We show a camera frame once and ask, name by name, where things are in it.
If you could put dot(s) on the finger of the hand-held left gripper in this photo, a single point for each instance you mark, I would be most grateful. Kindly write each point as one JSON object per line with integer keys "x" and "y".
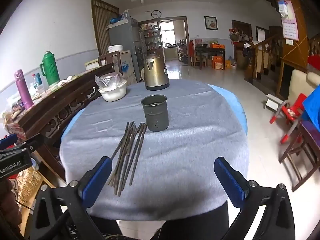
{"x": 32, "y": 142}
{"x": 8, "y": 140}

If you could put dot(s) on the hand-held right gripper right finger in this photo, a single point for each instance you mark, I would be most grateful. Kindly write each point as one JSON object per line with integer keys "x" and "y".
{"x": 230, "y": 180}

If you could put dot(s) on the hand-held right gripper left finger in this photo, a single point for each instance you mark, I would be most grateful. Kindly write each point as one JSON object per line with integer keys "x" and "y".
{"x": 97, "y": 180}

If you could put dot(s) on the pile of dark chopsticks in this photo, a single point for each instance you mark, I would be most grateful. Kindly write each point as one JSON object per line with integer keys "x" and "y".
{"x": 130, "y": 150}

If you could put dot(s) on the dark metal chopstick holder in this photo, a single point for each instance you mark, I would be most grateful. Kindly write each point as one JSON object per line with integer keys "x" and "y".
{"x": 156, "y": 115}

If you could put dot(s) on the person's left forearm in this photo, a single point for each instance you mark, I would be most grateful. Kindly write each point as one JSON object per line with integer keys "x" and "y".
{"x": 7, "y": 205}

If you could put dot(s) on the carved dark wooden sideboard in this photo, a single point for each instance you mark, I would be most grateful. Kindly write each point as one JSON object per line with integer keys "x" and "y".
{"x": 50, "y": 110}

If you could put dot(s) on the grey tablecloth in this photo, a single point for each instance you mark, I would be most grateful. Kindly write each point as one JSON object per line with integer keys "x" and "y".
{"x": 187, "y": 155}

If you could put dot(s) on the purple bottle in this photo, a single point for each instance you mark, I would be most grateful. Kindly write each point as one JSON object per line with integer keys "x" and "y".
{"x": 23, "y": 90}

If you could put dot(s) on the clear plastic bottle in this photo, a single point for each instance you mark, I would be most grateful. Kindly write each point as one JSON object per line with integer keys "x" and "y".
{"x": 36, "y": 85}

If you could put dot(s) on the person's dark clothing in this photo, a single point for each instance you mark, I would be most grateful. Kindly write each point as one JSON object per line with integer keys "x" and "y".
{"x": 180, "y": 227}

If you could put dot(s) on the green thermos jug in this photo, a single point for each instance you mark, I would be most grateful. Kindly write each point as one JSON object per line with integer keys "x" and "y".
{"x": 51, "y": 70}

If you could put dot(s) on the blue table cover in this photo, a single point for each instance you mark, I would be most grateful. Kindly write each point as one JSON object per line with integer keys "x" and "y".
{"x": 235, "y": 100}

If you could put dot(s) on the white bowl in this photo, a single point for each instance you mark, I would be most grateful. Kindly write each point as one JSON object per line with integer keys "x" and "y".
{"x": 112, "y": 95}

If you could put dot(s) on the white step stool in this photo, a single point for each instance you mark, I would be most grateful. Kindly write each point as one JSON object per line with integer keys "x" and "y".
{"x": 272, "y": 102}

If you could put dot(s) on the dark wooden stool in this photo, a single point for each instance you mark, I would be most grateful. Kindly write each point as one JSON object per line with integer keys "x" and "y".
{"x": 307, "y": 135}

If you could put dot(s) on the red child chair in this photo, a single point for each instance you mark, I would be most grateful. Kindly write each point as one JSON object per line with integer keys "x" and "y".
{"x": 291, "y": 111}

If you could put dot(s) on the white flat box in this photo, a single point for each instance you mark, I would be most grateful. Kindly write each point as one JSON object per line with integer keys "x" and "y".
{"x": 91, "y": 64}

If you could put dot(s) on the clear plastic bag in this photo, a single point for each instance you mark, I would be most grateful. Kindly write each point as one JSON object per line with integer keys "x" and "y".
{"x": 108, "y": 81}

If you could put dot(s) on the blue plastic bag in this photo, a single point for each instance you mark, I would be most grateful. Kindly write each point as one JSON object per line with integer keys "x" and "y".
{"x": 312, "y": 105}

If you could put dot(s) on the wooden chair back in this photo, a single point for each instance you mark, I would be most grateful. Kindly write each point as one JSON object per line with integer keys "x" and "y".
{"x": 106, "y": 58}

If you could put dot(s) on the white printed carton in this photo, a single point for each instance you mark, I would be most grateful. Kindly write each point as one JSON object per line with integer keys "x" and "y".
{"x": 126, "y": 66}

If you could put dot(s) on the beige armchair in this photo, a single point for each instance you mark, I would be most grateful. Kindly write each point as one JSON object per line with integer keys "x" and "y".
{"x": 300, "y": 85}

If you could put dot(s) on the orange carton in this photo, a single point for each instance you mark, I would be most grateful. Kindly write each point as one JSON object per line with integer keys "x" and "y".
{"x": 218, "y": 62}

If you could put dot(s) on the bronze electric kettle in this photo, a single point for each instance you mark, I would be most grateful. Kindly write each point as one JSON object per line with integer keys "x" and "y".
{"x": 155, "y": 75}

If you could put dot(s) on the white pot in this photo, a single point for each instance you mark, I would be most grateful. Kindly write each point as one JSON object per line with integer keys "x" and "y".
{"x": 115, "y": 48}

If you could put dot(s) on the wooden stair railing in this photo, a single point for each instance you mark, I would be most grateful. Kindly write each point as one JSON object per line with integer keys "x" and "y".
{"x": 262, "y": 55}

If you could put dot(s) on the dark wooden table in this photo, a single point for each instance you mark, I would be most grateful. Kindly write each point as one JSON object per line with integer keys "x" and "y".
{"x": 210, "y": 51}

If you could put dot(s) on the orange box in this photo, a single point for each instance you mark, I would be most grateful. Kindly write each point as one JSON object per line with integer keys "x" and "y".
{"x": 217, "y": 46}

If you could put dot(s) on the brown curtain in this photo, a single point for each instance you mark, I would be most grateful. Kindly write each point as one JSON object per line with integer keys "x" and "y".
{"x": 102, "y": 25}

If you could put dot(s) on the grey refrigerator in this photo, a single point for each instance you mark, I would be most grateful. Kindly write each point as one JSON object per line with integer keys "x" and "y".
{"x": 122, "y": 35}

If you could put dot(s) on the shelf with goods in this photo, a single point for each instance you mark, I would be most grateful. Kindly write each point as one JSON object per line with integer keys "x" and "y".
{"x": 150, "y": 40}

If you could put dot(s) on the framed wall picture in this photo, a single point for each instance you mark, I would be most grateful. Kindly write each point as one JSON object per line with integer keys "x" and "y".
{"x": 210, "y": 23}

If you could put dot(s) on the wall calendar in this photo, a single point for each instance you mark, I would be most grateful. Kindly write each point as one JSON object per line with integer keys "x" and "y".
{"x": 290, "y": 25}

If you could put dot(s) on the round wall clock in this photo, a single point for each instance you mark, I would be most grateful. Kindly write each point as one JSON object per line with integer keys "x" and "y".
{"x": 156, "y": 14}

